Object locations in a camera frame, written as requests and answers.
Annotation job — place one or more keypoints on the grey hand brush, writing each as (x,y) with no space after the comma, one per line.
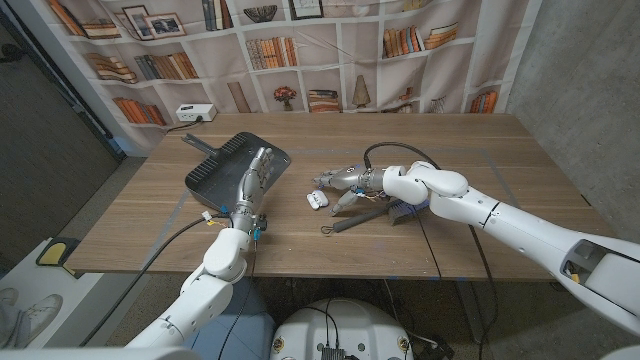
(357,220)

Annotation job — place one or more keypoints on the yellow foot pedal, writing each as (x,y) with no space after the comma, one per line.
(52,252)

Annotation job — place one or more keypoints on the person's leg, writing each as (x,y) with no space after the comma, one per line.
(12,327)

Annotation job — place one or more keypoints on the white AirPods case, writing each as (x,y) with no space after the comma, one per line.
(317,200)

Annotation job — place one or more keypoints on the grey table leg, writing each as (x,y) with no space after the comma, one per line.
(470,310)

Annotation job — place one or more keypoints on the dark grey dustpan tray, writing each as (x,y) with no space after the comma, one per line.
(220,175)

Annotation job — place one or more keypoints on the black power adapter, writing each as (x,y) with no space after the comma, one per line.
(436,348)

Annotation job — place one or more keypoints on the black box on torso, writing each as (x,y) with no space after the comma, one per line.
(332,353)

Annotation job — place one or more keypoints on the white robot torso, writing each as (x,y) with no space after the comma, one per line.
(345,325)

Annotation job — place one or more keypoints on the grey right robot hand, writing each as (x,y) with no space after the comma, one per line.
(357,179)

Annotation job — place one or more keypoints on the printed bookshelf backdrop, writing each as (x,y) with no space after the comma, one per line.
(350,65)

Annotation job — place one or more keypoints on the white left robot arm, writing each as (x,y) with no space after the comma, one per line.
(200,300)

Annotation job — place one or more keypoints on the white power strip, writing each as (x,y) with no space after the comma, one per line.
(196,112)

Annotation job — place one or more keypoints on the white sneaker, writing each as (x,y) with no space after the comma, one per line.
(7,296)
(42,311)

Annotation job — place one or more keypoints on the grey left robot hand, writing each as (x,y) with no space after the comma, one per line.
(250,190)

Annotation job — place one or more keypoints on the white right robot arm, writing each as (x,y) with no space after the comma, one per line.
(525,230)

